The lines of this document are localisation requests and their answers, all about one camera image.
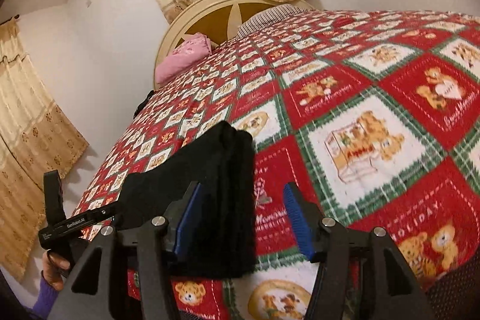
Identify striped pillow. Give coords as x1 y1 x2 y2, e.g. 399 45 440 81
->
236 4 308 39

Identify beige curtain side window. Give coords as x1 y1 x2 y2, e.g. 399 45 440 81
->
0 19 89 282

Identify red patchwork teddy bedspread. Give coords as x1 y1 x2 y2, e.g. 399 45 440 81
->
76 10 479 319

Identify purple sleeve forearm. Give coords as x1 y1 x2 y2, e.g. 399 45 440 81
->
30 277 59 319

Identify pink folded blanket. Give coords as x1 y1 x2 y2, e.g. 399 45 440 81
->
154 33 212 85

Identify black pants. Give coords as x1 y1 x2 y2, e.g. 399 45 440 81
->
116 121 256 280

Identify black object at bedside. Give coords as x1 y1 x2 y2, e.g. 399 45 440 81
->
133 90 155 118

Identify cream wooden headboard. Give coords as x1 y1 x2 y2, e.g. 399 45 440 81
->
152 0 315 90

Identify person left hand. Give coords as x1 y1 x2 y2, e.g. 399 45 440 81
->
42 251 70 292

